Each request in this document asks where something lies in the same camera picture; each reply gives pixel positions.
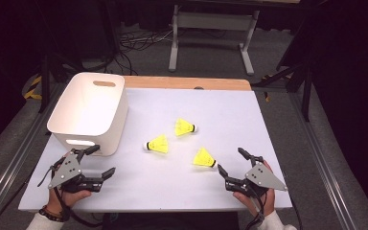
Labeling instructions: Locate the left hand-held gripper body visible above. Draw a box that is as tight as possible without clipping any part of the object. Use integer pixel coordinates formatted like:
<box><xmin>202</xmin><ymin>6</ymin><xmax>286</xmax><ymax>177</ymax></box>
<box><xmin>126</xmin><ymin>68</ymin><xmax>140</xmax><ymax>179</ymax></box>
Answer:
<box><xmin>47</xmin><ymin>149</ymin><xmax>104</xmax><ymax>194</ymax></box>

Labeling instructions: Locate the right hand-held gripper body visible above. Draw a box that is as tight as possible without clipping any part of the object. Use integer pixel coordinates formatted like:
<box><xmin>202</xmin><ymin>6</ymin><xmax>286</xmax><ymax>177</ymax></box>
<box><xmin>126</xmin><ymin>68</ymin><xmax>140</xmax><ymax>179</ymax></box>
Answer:
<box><xmin>225</xmin><ymin>162</ymin><xmax>288</xmax><ymax>197</ymax></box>

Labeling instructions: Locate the yellow shuttlecock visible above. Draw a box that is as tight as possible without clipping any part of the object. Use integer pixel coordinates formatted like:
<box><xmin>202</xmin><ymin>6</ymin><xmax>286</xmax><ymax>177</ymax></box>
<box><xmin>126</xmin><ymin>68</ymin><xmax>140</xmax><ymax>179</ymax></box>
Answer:
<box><xmin>192</xmin><ymin>147</ymin><xmax>219</xmax><ymax>169</ymax></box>
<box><xmin>142</xmin><ymin>133</ymin><xmax>170</xmax><ymax>154</ymax></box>
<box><xmin>173</xmin><ymin>117</ymin><xmax>199</xmax><ymax>137</ymax></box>

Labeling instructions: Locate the white plastic storage bin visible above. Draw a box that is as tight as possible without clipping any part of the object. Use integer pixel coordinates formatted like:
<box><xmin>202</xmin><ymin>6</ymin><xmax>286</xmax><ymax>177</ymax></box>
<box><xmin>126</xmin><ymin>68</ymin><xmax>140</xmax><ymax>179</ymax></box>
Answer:
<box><xmin>46</xmin><ymin>72</ymin><xmax>129</xmax><ymax>157</ymax></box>

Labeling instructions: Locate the person's left hand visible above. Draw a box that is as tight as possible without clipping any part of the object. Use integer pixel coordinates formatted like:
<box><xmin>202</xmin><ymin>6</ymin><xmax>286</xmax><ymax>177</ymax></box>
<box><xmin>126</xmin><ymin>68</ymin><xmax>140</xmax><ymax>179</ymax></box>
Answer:
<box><xmin>47</xmin><ymin>188</ymin><xmax>92</xmax><ymax>214</ymax></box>

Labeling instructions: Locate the person's right hand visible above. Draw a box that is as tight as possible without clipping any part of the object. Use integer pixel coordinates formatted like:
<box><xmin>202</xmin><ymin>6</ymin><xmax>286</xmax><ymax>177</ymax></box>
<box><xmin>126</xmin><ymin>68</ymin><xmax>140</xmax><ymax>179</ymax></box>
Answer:
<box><xmin>233</xmin><ymin>188</ymin><xmax>276</xmax><ymax>219</ymax></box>

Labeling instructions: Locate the white table sheet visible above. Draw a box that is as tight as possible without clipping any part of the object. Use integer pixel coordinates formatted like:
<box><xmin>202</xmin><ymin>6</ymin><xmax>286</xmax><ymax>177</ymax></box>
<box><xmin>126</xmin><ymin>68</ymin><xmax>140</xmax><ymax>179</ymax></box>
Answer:
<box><xmin>18</xmin><ymin>87</ymin><xmax>293</xmax><ymax>214</ymax></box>

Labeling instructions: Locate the black metal stand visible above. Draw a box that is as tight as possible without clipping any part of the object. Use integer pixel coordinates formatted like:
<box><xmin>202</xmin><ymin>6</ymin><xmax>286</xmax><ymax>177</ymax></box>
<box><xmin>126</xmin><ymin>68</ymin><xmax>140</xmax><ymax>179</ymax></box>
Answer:
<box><xmin>252</xmin><ymin>61</ymin><xmax>314</xmax><ymax>123</ymax></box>
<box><xmin>37</xmin><ymin>54</ymin><xmax>87</xmax><ymax>114</ymax></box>

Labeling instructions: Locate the yellow black hazard tape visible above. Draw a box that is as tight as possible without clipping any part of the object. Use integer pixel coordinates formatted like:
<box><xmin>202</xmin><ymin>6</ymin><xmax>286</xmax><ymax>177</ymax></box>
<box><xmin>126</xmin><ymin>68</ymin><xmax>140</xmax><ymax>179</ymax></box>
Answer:
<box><xmin>23</xmin><ymin>75</ymin><xmax>43</xmax><ymax>101</ymax></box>

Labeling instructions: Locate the wooden table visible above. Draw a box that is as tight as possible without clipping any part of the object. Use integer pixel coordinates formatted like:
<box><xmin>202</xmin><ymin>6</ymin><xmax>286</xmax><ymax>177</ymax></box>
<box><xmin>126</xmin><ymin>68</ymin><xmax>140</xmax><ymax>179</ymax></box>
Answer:
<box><xmin>123</xmin><ymin>75</ymin><xmax>253</xmax><ymax>92</ymax></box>

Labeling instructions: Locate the right hand-held gripper cable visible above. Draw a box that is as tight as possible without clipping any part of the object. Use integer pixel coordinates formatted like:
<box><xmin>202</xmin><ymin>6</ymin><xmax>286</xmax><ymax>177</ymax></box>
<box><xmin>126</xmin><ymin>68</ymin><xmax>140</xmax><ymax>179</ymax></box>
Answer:
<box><xmin>243</xmin><ymin>188</ymin><xmax>267</xmax><ymax>230</ymax></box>

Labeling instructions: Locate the hand-held gripper cable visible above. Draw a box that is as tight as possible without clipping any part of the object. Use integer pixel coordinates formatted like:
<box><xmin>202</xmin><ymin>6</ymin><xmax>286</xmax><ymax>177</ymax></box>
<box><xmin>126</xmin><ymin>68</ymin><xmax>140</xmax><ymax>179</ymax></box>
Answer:
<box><xmin>243</xmin><ymin>188</ymin><xmax>267</xmax><ymax>230</ymax></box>
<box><xmin>37</xmin><ymin>164</ymin><xmax>104</xmax><ymax>228</ymax></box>

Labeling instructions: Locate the left hand-held gripper cable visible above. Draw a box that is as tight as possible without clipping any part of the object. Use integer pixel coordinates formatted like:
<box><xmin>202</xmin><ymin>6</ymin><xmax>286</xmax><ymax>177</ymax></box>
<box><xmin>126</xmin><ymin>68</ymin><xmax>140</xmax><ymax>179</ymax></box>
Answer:
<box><xmin>37</xmin><ymin>164</ymin><xmax>104</xmax><ymax>228</ymax></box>

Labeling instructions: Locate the dark beaded bracelet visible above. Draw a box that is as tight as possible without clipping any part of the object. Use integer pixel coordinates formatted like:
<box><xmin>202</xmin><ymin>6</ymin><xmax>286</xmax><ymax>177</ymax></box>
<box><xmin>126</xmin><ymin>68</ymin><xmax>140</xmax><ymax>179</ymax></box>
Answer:
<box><xmin>38</xmin><ymin>205</ymin><xmax>70</xmax><ymax>223</ymax></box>

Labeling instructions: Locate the aluminium floor rail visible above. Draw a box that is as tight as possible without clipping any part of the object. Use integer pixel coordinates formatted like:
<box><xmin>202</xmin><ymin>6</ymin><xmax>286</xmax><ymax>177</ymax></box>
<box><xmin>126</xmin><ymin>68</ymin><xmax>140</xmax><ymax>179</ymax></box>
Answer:
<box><xmin>287</xmin><ymin>91</ymin><xmax>362</xmax><ymax>230</ymax></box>
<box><xmin>0</xmin><ymin>83</ymin><xmax>65</xmax><ymax>224</ymax></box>

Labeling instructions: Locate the tangle of black floor cables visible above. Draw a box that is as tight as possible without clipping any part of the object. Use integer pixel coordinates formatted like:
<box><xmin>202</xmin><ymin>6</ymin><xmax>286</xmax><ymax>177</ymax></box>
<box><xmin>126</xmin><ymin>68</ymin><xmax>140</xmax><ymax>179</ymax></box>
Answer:
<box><xmin>108</xmin><ymin>28</ymin><xmax>174</xmax><ymax>77</ymax></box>

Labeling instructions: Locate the grey metal desk frame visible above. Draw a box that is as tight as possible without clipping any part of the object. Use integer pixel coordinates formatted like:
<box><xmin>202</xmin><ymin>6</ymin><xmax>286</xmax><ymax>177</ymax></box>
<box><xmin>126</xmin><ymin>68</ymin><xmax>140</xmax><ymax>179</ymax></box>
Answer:
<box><xmin>168</xmin><ymin>4</ymin><xmax>261</xmax><ymax>77</ymax></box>

